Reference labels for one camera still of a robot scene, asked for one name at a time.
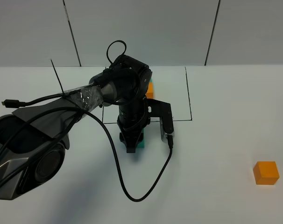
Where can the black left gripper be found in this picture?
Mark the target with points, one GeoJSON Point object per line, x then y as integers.
{"type": "Point", "coordinates": [132, 118]}

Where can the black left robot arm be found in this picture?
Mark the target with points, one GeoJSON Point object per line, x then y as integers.
{"type": "Point", "coordinates": [34, 138]}

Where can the template orange cube block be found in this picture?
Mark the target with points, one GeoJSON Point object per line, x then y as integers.
{"type": "Point", "coordinates": [150, 91]}

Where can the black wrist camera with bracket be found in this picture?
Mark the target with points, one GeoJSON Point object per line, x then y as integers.
{"type": "Point", "coordinates": [162, 110]}

